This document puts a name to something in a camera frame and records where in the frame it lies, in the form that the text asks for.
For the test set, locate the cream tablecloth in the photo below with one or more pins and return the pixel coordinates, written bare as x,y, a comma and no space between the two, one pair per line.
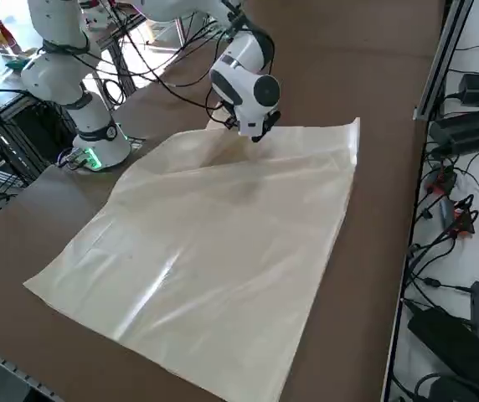
223,251

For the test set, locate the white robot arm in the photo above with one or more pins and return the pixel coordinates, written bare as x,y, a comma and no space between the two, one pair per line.
243,58

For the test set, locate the red black plug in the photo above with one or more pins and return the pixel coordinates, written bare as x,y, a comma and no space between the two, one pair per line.
442,180

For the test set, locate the grey pen-shaped tool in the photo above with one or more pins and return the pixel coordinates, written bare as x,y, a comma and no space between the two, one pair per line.
446,213

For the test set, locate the black equipment case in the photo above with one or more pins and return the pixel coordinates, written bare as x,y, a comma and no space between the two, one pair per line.
34,134

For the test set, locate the orange black clamp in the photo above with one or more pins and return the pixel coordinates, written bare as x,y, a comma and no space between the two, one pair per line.
465,222

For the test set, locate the long black power brick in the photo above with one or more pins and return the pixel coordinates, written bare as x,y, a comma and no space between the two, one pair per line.
470,130

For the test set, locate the large black power adapter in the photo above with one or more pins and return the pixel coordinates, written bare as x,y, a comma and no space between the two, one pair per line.
444,335

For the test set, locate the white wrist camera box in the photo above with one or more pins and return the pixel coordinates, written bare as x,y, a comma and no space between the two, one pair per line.
250,130

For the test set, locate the aluminium extrusion post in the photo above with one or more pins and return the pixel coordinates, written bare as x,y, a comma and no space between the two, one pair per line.
440,63

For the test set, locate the aluminium table edge rail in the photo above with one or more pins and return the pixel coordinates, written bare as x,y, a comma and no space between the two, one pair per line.
5,364

